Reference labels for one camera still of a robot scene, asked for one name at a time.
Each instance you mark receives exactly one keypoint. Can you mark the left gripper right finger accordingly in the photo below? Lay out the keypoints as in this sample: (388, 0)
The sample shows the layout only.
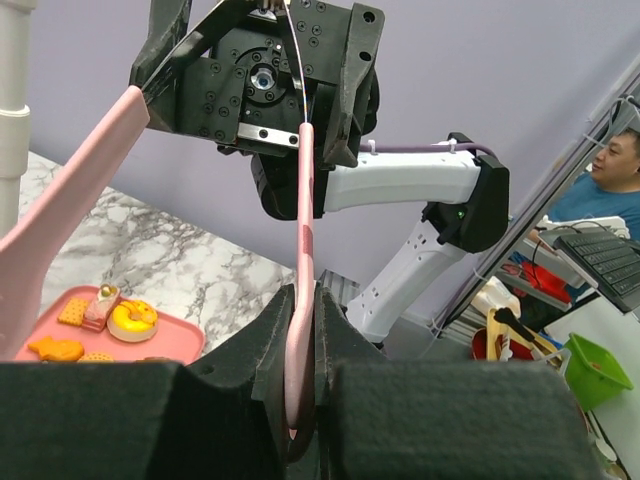
(410, 419)

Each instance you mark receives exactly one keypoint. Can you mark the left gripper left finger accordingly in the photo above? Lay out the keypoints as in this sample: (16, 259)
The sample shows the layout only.
(220, 417)

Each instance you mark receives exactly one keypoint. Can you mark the pink serving tray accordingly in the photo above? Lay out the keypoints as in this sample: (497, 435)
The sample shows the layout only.
(176, 339)

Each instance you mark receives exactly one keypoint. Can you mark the pink cake slice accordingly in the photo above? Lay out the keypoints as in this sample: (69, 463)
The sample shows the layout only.
(100, 308)

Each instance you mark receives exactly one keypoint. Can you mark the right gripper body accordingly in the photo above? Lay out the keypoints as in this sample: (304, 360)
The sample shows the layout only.
(241, 90)

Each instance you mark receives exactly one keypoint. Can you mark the green plastic bin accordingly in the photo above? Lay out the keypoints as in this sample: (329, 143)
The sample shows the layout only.
(593, 374)

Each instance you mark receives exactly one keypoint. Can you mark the man in blue shirt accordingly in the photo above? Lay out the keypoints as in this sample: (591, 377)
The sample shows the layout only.
(610, 189)

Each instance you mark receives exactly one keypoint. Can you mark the white pvc pipe frame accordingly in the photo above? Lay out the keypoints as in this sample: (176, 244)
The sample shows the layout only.
(15, 114)

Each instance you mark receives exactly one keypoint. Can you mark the yellow donut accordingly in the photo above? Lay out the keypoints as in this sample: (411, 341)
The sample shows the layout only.
(133, 321)

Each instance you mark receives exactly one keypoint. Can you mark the black keyboard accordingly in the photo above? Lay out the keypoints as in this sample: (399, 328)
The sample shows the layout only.
(609, 263)

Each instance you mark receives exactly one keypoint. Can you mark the square cracker biscuit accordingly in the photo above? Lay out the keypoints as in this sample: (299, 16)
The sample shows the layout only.
(73, 312)

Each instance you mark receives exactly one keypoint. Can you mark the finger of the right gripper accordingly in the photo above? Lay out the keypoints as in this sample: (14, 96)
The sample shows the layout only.
(165, 54)
(354, 110)

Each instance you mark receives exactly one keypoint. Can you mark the right round biscuit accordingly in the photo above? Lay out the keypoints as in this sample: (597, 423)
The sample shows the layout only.
(96, 357)

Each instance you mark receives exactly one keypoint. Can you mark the orange fish cookie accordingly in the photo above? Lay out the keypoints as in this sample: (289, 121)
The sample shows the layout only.
(51, 350)

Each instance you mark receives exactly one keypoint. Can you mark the metal tongs pink tips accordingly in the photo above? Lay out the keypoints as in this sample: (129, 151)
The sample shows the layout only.
(29, 248)

